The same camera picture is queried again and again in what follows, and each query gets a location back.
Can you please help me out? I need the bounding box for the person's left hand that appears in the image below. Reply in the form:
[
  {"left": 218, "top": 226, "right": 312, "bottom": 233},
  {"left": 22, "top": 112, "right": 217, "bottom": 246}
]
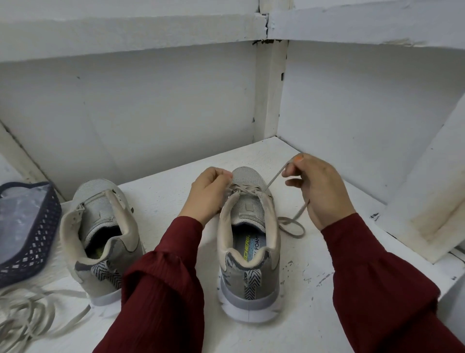
[{"left": 178, "top": 166, "right": 235, "bottom": 227}]

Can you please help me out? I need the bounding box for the person's right hand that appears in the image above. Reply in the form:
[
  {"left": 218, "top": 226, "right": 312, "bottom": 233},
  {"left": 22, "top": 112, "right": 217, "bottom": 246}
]
[{"left": 282, "top": 153, "right": 357, "bottom": 232}]

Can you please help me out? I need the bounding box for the grey shoelace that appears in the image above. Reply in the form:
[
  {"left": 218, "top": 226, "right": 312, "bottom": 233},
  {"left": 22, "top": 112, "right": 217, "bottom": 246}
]
[
  {"left": 227, "top": 161, "right": 310, "bottom": 239},
  {"left": 0, "top": 284, "right": 94, "bottom": 353}
]

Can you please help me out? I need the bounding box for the grey mesh shoe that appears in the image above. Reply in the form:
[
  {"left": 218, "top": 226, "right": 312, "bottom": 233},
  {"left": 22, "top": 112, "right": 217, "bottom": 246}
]
[
  {"left": 217, "top": 166, "right": 283, "bottom": 324},
  {"left": 60, "top": 179, "right": 146, "bottom": 317}
]

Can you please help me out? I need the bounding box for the clear plastic bag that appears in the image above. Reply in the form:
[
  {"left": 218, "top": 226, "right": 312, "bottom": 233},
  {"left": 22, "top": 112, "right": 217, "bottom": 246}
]
[{"left": 0, "top": 188, "right": 53, "bottom": 266}]

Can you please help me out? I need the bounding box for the person's right forearm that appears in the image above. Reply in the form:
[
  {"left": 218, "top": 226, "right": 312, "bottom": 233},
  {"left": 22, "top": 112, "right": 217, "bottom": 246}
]
[{"left": 321, "top": 212, "right": 465, "bottom": 353}]

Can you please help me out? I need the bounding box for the person's left forearm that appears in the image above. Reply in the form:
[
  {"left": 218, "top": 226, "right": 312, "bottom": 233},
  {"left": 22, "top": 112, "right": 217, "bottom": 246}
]
[{"left": 93, "top": 215, "right": 206, "bottom": 353}]

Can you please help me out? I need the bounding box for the dark plastic lattice basket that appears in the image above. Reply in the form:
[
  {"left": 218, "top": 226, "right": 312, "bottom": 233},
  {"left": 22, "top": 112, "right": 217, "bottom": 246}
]
[{"left": 0, "top": 181, "right": 62, "bottom": 289}]

